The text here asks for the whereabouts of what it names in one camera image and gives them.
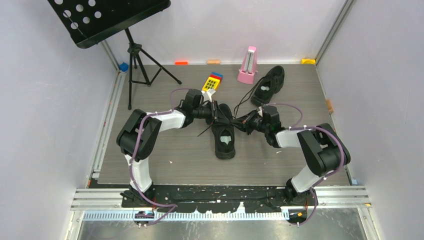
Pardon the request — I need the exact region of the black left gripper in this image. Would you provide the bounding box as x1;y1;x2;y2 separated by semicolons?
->
192;100;230;126

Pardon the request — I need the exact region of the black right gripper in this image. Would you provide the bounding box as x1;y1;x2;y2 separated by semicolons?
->
230;108;269;136

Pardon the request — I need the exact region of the black suede sneaker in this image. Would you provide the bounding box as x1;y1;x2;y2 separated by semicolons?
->
198;103;236;160
233;65;285;116

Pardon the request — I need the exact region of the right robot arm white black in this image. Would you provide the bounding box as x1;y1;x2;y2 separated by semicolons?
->
231;105;351;205

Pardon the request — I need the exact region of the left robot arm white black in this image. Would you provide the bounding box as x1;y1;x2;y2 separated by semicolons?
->
116;89;217;207

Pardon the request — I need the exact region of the yellow toy brick block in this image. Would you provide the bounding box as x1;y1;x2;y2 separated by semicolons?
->
201;77;221;91

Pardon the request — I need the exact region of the red toy block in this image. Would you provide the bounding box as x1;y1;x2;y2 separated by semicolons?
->
209;74;222;81

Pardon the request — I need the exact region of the blue toy block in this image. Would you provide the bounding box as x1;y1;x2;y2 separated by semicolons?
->
211;72;223;79

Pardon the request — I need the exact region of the orange block on ledge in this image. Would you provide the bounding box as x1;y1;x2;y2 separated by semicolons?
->
174;61;188;66

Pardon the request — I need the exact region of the tan block on ledge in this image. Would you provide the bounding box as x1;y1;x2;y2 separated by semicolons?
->
206;59;221;65

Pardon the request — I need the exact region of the pink metronome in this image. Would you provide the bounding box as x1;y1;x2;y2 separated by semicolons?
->
237;46;257;85

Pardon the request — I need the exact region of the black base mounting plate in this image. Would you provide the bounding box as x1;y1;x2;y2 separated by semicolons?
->
120;185;315;214

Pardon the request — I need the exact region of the blue piece by stand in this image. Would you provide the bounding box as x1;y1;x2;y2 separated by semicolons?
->
119;62;129;73

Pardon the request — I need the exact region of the yellow piece in corner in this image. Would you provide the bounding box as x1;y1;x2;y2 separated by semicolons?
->
300;58;316;65

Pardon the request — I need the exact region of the wooden block right edge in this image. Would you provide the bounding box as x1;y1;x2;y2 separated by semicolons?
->
325;99;334;115

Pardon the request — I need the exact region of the black music stand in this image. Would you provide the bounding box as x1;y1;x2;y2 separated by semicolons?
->
47;0;183;111

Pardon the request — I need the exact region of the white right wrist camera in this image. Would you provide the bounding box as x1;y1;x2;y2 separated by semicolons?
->
258;105;265;117

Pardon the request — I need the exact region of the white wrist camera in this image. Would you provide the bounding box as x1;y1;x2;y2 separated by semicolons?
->
201;88;216;105
258;105;265;117

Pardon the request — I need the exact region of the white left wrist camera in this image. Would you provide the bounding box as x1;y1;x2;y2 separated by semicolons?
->
201;88;216;105

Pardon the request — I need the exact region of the aluminium rail frame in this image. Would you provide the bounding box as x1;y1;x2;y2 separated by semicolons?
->
71;186;372;224

